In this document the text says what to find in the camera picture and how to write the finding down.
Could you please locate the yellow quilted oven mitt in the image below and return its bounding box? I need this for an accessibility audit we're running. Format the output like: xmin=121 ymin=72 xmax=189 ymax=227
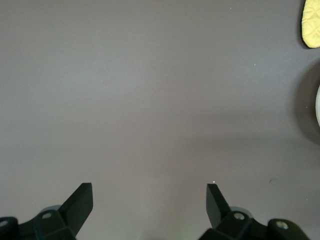
xmin=299 ymin=0 xmax=320 ymax=50

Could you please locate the brown table cover sheet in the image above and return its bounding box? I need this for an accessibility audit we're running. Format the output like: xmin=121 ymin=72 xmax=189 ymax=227
xmin=0 ymin=0 xmax=320 ymax=240

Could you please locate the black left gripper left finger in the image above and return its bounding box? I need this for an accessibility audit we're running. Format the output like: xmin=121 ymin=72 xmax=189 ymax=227
xmin=0 ymin=182 xmax=94 ymax=240

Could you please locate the round wooden plate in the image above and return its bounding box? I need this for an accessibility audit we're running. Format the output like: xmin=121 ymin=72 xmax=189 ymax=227
xmin=315 ymin=83 xmax=320 ymax=127

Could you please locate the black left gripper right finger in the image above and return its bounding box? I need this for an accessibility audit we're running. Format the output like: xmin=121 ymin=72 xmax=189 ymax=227
xmin=199 ymin=183 xmax=311 ymax=240

